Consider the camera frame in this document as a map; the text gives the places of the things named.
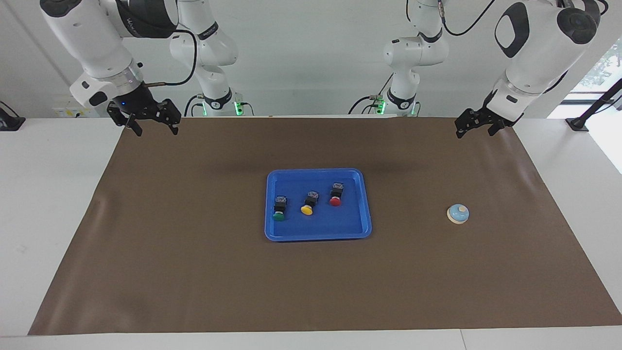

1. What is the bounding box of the yellow push button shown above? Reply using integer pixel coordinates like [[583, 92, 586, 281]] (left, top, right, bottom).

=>
[[301, 191, 320, 216]]

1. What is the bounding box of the light blue call bell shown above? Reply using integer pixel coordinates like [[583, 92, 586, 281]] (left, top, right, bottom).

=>
[[447, 203, 470, 224]]

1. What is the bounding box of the blue plastic tray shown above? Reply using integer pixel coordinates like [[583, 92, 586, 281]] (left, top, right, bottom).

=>
[[264, 168, 373, 242]]

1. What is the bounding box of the black angled stand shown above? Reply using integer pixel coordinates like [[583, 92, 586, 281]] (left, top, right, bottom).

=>
[[565, 78, 622, 132]]

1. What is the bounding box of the brown table mat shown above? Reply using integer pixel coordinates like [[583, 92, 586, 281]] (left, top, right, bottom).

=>
[[28, 117, 622, 336]]

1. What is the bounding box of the black base cable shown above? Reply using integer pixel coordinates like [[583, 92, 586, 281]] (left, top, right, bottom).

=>
[[184, 94, 207, 117], [347, 73, 394, 116]]

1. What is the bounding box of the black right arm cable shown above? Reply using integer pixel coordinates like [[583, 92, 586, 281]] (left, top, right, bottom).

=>
[[145, 29, 198, 87]]

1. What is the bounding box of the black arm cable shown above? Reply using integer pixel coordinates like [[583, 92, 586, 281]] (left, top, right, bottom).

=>
[[145, 29, 198, 87], [436, 0, 501, 39]]

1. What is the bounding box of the white wall socket box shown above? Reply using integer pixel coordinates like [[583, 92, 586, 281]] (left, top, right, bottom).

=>
[[52, 96, 110, 119]]

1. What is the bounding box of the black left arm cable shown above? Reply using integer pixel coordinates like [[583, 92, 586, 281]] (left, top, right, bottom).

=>
[[436, 0, 501, 39]]

